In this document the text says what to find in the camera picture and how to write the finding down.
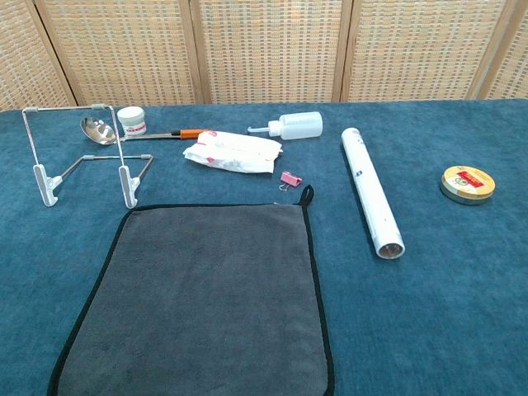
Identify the blue microfiber cloth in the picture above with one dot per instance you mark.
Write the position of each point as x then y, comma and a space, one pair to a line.
206, 288

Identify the pink binder clip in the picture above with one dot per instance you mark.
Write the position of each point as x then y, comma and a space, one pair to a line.
290, 178

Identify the white wet wipes packet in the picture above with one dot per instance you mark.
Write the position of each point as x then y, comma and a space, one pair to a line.
235, 154

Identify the white plastic wash bottle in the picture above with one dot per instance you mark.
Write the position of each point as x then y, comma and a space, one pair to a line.
301, 125

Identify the white paper roll tube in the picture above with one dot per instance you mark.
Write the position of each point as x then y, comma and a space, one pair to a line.
369, 189

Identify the woven bamboo folding screen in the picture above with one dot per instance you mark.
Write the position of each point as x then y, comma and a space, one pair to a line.
268, 49

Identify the small white plastic jar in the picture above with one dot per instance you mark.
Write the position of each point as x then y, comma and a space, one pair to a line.
132, 119

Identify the blue carpet table cover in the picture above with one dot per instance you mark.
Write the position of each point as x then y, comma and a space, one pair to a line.
412, 309

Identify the round yellow tin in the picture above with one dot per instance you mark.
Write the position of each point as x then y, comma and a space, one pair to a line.
468, 183

